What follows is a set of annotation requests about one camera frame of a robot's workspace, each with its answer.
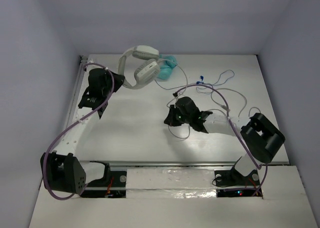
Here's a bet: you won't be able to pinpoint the white grey over-ear headphones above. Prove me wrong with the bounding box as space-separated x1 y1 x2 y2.
117 45 161 90

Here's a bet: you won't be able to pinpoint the grey headphone cable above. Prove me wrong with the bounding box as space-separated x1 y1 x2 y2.
156 60 262 140

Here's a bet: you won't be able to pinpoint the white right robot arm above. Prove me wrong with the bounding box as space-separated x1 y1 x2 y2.
164 96 286 188

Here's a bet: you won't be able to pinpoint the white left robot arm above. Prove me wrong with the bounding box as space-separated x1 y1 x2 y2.
40 68 125 199

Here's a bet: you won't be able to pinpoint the teal cat-ear headphones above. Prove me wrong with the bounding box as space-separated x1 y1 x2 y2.
157 54 177 81

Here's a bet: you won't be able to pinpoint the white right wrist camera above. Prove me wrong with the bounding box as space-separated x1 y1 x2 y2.
172 92 184 101

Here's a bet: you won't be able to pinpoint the aluminium side rail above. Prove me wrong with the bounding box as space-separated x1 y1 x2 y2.
62 55 88 130

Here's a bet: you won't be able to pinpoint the blue teal-headphone cable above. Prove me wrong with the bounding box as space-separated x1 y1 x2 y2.
154 77 201 91

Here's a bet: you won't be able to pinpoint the blue wired earbuds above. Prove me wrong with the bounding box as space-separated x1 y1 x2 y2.
195 69 235 95

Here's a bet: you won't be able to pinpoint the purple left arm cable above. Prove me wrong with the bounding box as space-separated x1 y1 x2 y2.
43 62 116 201

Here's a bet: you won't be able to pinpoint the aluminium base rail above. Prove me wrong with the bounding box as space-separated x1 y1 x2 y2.
74 159 291 169

